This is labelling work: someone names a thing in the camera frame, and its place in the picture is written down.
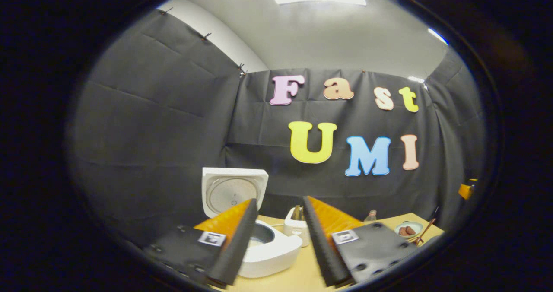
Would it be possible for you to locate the green plate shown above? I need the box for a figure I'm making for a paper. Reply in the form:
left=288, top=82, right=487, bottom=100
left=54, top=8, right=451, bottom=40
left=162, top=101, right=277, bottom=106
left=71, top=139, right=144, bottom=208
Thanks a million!
left=394, top=221, right=424, bottom=239

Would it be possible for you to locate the black backdrop cloth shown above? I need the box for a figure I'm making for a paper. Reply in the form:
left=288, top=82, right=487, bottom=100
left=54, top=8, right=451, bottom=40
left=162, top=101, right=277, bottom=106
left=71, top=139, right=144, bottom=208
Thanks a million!
left=69, top=9, right=486, bottom=247

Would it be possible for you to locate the white rice cooker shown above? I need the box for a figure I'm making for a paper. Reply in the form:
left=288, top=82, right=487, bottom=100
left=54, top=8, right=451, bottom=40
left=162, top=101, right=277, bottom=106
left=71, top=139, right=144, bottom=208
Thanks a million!
left=202, top=168, right=303, bottom=279

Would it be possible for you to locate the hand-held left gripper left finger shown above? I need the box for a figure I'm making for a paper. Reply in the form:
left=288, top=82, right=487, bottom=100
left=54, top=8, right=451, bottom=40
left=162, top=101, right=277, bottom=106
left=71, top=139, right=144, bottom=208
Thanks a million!
left=145, top=198, right=259, bottom=289

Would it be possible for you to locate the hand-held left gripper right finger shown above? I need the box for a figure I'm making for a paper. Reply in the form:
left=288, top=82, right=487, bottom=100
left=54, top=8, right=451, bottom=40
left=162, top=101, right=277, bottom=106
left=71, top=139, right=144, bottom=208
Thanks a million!
left=302, top=196, right=419, bottom=287

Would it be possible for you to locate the white toaster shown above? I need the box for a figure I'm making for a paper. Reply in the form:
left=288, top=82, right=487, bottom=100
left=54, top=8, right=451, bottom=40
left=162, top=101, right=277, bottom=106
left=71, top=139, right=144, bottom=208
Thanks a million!
left=284, top=205, right=311, bottom=247

